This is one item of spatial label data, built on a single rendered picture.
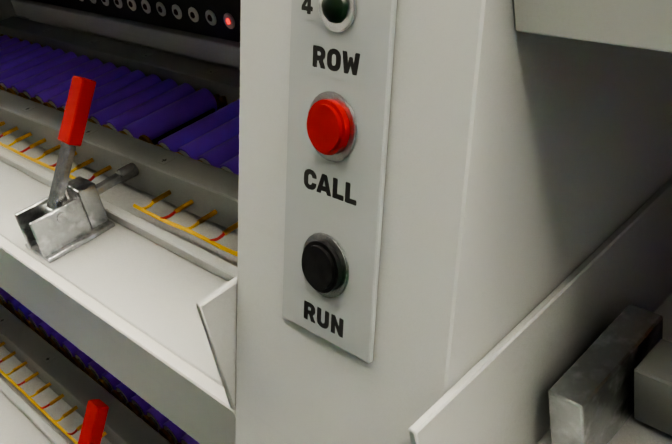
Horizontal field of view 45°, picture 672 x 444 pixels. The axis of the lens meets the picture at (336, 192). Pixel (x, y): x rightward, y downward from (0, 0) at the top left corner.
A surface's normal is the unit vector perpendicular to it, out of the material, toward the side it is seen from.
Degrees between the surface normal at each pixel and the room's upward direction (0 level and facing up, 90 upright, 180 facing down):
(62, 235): 90
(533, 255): 90
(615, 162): 90
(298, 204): 90
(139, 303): 18
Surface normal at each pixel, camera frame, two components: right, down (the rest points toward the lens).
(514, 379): 0.69, 0.25
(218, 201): -0.69, 0.47
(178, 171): -0.18, -0.85
